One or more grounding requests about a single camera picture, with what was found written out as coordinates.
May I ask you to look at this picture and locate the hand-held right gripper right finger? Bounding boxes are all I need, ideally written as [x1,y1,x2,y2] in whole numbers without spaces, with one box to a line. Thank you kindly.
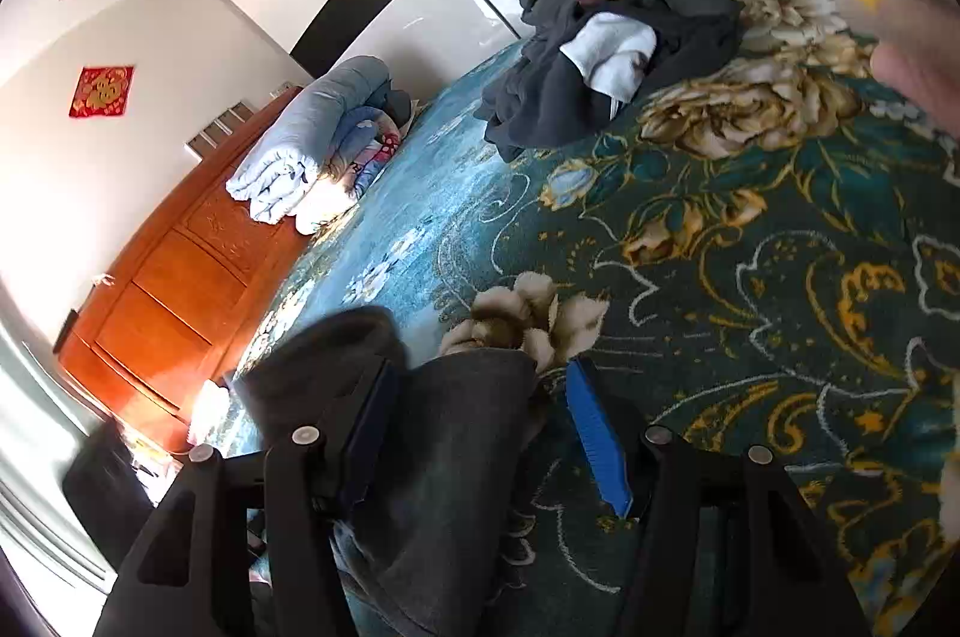
[564,358,875,637]

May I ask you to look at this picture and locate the red square wall decoration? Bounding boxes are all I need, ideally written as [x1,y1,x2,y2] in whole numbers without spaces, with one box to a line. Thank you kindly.
[69,65,136,119]

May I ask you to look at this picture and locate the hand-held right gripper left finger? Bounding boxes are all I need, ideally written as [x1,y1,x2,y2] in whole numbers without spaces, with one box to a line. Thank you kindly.
[94,358,402,637]

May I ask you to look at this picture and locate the blurred pale object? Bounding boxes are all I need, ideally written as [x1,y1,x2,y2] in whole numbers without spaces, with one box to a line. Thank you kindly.
[817,0,960,113]

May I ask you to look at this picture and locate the dark grey pants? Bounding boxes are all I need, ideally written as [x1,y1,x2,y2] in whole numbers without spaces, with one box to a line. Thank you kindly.
[514,0,586,38]

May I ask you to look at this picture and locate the folded floral quilt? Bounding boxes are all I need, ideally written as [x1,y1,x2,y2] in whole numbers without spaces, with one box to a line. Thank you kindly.
[296,104,404,237]

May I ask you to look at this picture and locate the dark object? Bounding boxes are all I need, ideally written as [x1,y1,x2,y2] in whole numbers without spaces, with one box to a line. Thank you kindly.
[61,427,177,548]

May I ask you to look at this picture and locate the pile of dark clothes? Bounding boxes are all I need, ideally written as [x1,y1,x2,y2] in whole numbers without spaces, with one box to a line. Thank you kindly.
[480,0,745,162]

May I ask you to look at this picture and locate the wooden headboard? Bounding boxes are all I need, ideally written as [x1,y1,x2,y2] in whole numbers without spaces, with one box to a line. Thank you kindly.
[56,86,331,454]

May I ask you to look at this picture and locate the grey knit sweater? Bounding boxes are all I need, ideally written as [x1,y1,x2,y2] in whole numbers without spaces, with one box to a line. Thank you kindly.
[232,305,552,637]

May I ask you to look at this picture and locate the white garment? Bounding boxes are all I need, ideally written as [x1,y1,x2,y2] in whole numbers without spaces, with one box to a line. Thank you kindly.
[559,16,659,121]

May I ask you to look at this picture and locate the folded light blue quilt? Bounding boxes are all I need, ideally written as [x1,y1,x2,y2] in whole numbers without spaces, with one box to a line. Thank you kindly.
[225,56,395,226]

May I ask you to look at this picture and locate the dark grey pillow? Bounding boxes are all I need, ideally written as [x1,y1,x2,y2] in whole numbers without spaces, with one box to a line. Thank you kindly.
[371,88,413,130]

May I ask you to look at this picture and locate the blue floral blanket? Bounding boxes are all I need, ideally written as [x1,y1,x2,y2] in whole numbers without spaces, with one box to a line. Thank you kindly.
[217,0,960,637]

